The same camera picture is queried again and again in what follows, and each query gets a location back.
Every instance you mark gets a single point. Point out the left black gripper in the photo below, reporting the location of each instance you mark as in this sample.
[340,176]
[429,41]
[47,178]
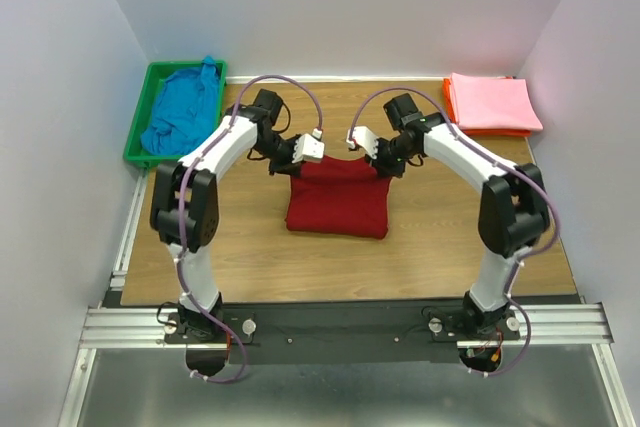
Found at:
[285,165]

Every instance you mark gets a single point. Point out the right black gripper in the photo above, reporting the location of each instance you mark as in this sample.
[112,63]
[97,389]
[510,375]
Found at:
[386,166]

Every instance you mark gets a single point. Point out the red t-shirt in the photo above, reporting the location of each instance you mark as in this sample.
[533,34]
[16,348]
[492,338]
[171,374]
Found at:
[339,197]

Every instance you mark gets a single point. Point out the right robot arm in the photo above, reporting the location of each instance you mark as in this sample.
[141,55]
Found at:
[513,214]

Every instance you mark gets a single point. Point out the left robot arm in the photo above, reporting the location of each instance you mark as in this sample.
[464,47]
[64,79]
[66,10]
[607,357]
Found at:
[185,206]

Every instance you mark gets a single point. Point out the orange folded t-shirt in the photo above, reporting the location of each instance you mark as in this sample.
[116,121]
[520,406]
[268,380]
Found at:
[449,107]

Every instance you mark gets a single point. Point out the blue t-shirt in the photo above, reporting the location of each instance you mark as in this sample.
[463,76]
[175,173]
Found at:
[185,111]

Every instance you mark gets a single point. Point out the pink folded t-shirt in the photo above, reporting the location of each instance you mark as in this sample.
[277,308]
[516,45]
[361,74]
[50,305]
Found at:
[498,102]

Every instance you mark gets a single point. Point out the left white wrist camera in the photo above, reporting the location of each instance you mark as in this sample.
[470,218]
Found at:
[308,149]

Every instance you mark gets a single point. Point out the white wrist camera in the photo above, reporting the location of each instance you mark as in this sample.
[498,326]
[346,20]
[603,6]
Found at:
[308,149]
[361,137]

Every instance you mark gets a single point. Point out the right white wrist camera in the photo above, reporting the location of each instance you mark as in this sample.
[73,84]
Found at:
[361,137]

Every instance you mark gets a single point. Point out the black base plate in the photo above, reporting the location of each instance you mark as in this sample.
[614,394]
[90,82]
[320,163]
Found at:
[440,330]

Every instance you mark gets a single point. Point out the aluminium frame rail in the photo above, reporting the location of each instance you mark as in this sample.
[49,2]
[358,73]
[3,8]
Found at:
[562,372]

